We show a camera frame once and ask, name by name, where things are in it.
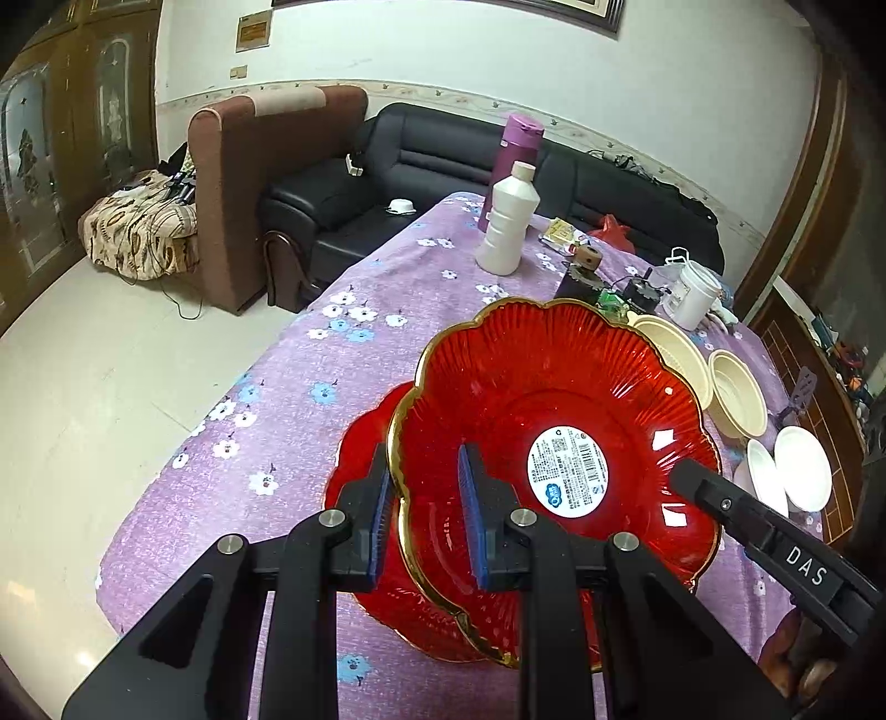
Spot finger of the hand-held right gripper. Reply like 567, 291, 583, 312
668, 457, 788, 556

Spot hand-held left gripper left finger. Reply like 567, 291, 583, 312
61, 441, 394, 720

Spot person's right hand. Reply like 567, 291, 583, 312
761, 613, 842, 702

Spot white plastic bottle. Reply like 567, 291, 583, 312
475, 161, 542, 276

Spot red plate with white sticker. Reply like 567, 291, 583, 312
388, 297, 724, 669

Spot purple thermos flask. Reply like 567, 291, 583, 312
477, 114, 544, 233

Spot wooden door frame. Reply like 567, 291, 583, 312
734, 65, 852, 326

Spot white shallow dish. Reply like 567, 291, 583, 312
732, 438, 790, 519
774, 425, 833, 513

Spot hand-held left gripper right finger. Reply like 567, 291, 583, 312
457, 443, 797, 720

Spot yellow snack packet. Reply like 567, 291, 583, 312
539, 217, 591, 251

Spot large cream ribbed bowl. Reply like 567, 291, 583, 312
626, 313, 715, 411

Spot framed wall picture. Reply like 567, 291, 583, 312
271, 0, 624, 40

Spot black motor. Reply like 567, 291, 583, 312
616, 271, 669, 314

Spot white plastic jar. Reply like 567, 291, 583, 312
673, 261, 729, 331

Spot small wall plaque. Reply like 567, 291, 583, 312
235, 17, 272, 53

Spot black cylinder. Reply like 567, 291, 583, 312
554, 266, 610, 306

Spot wooden glass-door cabinet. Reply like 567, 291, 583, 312
0, 0, 163, 333

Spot brown armchair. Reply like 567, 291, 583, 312
188, 85, 370, 317

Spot small cream ribbed bowl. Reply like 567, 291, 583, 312
707, 349, 769, 439

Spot red plastic bag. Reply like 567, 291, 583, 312
588, 214, 635, 255

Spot brown patterned blanket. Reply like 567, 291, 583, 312
78, 169, 202, 281

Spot red gold-rimmed plate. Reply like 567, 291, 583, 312
324, 380, 603, 666

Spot purple floral tablecloth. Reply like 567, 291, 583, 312
93, 190, 866, 720

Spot black leather sofa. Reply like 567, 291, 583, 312
259, 102, 725, 312

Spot white gloves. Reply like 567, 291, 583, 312
704, 287, 740, 333

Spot dark cloth pile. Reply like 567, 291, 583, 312
158, 142, 198, 205

